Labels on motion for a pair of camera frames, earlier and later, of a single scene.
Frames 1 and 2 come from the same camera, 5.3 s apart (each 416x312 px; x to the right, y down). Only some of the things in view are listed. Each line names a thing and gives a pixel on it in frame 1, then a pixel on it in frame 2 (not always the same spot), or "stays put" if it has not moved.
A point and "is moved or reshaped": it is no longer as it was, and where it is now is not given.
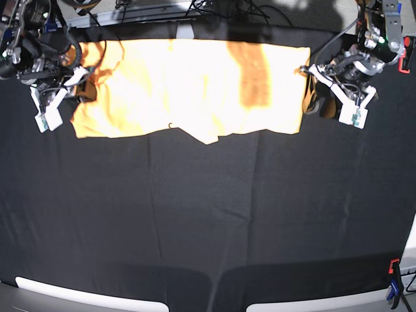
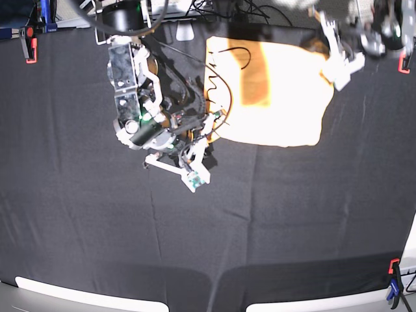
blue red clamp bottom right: [396, 284] stays put
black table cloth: [162, 218] stays put
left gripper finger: [86, 91] → [209, 160]
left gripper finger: [39, 116] → [152, 158]
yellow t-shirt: [203, 88] is moved or reshaped
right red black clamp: [404, 62] stays put
